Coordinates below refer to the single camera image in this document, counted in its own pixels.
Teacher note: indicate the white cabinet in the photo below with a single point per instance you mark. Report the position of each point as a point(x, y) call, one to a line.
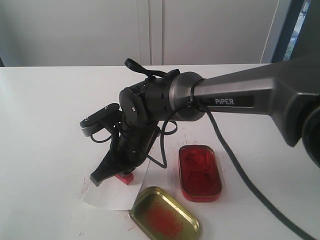
point(152, 32)

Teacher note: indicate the gold tin lid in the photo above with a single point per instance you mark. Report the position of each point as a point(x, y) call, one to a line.
point(161, 217)

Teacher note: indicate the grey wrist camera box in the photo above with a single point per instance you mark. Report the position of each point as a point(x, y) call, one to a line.
point(98, 122)

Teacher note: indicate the white paper sheet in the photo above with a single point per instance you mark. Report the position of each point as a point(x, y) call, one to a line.
point(113, 194)

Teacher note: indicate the red ink pad tin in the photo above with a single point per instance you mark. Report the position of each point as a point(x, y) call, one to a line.
point(200, 180)

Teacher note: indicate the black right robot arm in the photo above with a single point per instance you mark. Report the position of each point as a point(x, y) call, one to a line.
point(287, 91)

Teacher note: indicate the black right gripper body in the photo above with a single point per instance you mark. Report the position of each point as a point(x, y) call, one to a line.
point(129, 148)

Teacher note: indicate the red stamp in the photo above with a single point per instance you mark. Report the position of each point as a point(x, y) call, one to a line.
point(125, 178)

